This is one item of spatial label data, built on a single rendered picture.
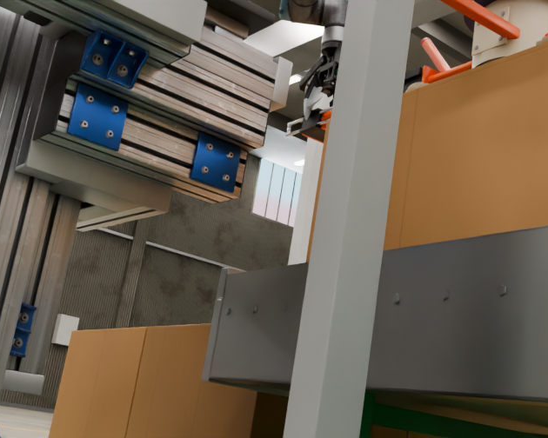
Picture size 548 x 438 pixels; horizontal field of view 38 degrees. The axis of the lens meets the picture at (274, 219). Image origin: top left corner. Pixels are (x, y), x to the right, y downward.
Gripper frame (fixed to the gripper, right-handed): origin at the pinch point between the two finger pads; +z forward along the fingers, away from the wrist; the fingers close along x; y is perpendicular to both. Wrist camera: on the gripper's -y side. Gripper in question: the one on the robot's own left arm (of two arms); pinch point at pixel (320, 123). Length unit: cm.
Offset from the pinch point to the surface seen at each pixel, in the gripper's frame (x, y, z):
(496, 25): -12, 66, 2
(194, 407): -19, -6, 72
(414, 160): -20, 57, 27
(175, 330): -18, -23, 55
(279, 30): 446, -766, -487
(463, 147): -20, 68, 27
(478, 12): -17, 66, 1
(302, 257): 192, -272, -37
